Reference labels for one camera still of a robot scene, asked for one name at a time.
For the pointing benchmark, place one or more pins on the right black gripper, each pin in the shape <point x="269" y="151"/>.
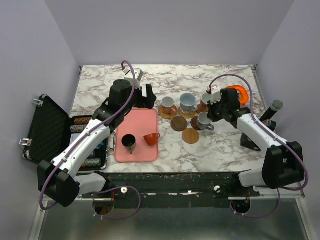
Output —
<point x="216" y="110"/>

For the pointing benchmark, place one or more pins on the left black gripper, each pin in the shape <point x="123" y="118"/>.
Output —
<point x="145" y="102"/>

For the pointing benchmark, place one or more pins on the white cup brown handle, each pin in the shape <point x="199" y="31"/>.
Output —
<point x="168" y="105"/>

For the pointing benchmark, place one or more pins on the woven rattan coaster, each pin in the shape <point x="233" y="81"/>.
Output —
<point x="189" y="115"/>
<point x="167" y="116"/>

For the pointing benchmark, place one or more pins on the pink mug white inside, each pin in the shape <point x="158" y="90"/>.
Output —
<point x="205" y="98"/>

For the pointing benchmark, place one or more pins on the small white cup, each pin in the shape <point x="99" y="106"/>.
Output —
<point x="203" y="122"/>

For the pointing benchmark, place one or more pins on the light wood coaster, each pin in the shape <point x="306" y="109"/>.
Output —
<point x="190" y="136"/>
<point x="202" y="108"/>

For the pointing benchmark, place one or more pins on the dark wood coaster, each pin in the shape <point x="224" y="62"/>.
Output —
<point x="194" y="123"/>
<point x="179" y="123"/>

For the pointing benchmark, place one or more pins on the light blue cup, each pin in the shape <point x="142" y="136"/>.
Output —
<point x="188" y="103"/>

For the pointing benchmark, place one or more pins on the orange red cup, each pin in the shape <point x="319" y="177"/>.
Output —
<point x="151" y="139"/>

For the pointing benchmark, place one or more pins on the black cup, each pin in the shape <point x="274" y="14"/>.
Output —
<point x="129" y="142"/>

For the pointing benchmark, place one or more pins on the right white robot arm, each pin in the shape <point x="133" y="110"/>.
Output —
<point x="281" y="166"/>

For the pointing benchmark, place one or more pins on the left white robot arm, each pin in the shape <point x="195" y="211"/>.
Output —
<point x="59" y="179"/>

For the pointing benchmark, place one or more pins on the pink plastic tray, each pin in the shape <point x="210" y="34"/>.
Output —
<point x="139" y="123"/>

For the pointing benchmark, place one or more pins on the black microphone stand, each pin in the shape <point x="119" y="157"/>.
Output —
<point x="246" y="142"/>

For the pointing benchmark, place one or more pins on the black grey microphone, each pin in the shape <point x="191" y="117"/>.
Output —
<point x="276" y="106"/>

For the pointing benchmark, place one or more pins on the black poker chip case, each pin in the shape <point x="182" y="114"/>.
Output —
<point x="52" y="131"/>

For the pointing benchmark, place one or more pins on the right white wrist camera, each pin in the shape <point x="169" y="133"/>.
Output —
<point x="215" y="94"/>

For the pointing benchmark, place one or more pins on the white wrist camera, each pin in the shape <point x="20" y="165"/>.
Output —
<point x="215" y="94"/>
<point x="129" y="76"/>

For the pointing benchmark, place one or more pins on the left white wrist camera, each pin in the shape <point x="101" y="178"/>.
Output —
<point x="129" y="76"/>

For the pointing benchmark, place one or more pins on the aluminium rail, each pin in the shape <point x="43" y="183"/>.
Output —
<point x="263" y="193"/>

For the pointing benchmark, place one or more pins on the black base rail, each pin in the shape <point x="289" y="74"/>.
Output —
<point x="177" y="190"/>

